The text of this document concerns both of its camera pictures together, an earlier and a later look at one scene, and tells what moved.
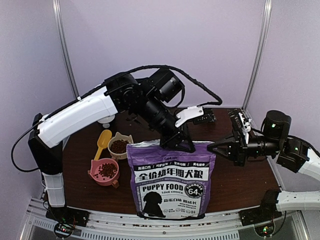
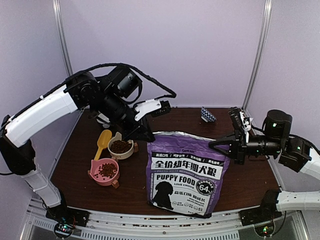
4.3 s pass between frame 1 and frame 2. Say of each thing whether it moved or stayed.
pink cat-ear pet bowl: stayed
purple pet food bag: moved
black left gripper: moved
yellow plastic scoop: stayed
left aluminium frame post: stayed
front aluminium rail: stayed
